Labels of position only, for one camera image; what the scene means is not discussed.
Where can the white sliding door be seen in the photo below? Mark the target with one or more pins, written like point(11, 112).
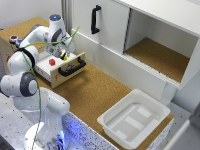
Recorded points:
point(111, 23)

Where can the wooden drawer box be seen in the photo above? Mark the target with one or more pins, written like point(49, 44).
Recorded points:
point(23, 27)

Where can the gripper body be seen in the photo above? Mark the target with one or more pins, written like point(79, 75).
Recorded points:
point(54, 49)

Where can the yellow block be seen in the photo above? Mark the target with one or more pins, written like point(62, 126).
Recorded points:
point(65, 57)

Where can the blue button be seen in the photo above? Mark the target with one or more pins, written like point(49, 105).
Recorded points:
point(19, 42)

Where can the white cabinet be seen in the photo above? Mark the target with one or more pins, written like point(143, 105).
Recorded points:
point(156, 56)

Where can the white plastic box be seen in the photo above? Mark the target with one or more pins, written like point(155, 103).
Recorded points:
point(133, 120)

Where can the wooden drawer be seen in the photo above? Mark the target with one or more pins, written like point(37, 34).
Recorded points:
point(44, 65)

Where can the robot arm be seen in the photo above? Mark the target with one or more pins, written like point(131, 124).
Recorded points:
point(51, 113)

